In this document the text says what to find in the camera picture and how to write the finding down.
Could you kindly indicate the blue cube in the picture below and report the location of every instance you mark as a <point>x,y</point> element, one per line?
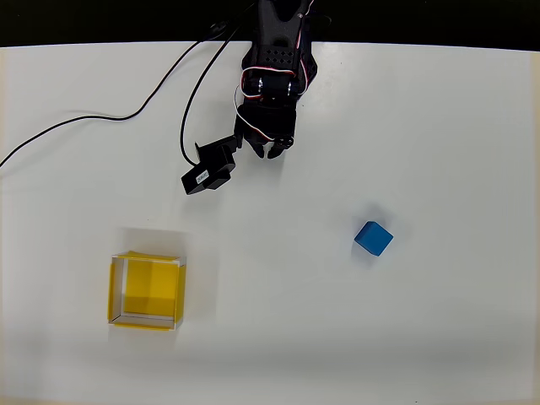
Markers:
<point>374,238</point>

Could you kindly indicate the yellow open box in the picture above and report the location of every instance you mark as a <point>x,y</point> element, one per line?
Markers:
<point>147,291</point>

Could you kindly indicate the black webcam with white label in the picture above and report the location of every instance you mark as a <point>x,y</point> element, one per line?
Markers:
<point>211,169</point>

